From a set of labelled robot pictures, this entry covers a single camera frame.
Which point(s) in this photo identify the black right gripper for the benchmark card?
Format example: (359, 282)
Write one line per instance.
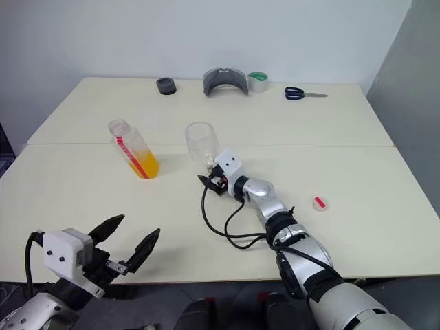
(218, 185)

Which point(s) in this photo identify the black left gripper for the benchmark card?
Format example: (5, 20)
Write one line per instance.
(98, 261)

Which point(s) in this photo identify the clear wine glass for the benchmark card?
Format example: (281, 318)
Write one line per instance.
(203, 144)

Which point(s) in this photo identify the clear bottle with orange drink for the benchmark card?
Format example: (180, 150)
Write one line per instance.
(144, 165)

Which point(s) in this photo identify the white cap with red tape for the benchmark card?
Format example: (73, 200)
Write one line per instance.
(321, 203)

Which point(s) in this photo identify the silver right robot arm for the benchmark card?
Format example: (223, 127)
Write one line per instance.
(268, 203)

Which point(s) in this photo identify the grey curved plastic shell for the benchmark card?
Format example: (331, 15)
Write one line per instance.
(209, 86)

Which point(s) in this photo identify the dark rounded shape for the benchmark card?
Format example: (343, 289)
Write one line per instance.
(285, 311)
(196, 314)

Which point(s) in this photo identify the tape roll with green core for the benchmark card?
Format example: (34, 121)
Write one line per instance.
(258, 85)

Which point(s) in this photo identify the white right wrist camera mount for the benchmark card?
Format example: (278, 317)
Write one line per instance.
(228, 165)

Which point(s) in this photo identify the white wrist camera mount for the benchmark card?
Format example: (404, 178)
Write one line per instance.
(62, 252)
(228, 165)

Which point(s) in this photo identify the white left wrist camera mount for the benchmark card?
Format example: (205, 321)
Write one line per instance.
(62, 252)

